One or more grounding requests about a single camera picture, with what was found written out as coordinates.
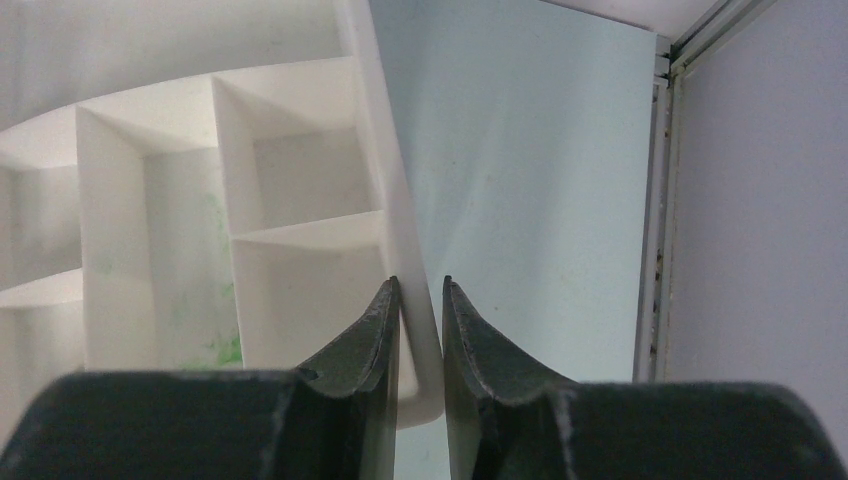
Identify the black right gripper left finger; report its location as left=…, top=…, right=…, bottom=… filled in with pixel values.
left=1, top=278, right=402, bottom=479

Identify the aluminium frame rail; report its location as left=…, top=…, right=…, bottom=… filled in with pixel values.
left=632, top=1, right=773, bottom=383

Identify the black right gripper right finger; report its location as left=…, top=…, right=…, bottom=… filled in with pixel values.
left=442, top=278, right=847, bottom=479

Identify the white plastic drawer organizer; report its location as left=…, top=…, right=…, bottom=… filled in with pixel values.
left=1, top=1, right=443, bottom=437

